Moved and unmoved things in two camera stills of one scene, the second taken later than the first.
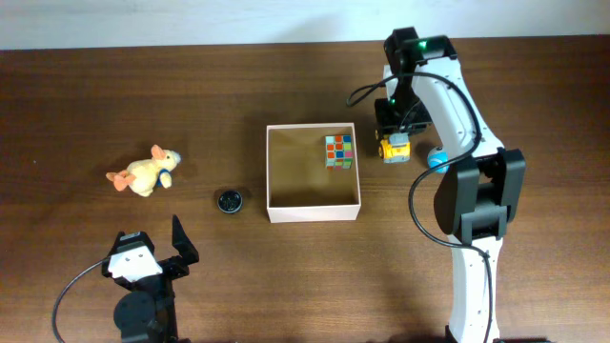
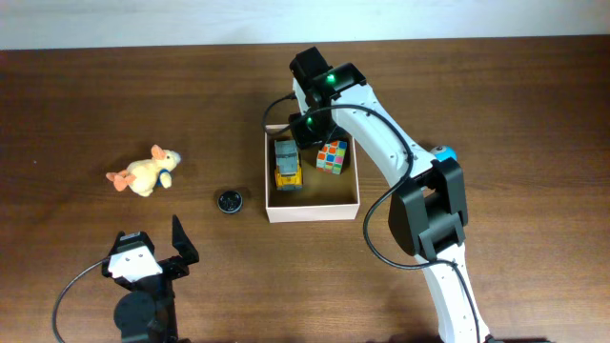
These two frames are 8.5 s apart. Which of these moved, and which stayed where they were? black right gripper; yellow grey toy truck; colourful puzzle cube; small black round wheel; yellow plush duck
Moved: black right gripper; colourful puzzle cube; yellow grey toy truck
Stayed: yellow plush duck; small black round wheel
